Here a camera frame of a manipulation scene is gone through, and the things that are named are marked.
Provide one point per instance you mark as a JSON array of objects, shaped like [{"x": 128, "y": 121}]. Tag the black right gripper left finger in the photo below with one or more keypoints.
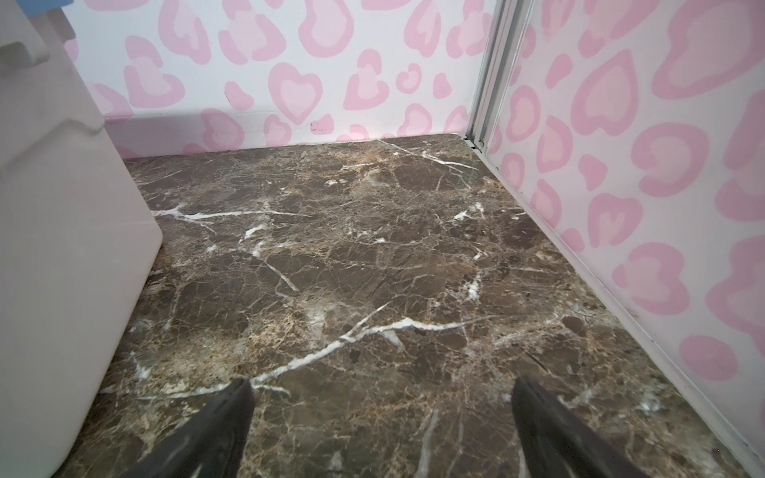
[{"x": 210, "y": 444}]

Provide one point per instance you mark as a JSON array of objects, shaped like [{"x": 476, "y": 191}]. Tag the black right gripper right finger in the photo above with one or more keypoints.
[{"x": 557, "y": 443}]

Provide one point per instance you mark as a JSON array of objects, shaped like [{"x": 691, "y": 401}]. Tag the white plastic storage bin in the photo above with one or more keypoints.
[{"x": 77, "y": 243}]

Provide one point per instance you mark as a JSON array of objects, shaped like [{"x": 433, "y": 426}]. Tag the blue plastic bin lid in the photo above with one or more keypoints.
[{"x": 33, "y": 8}]

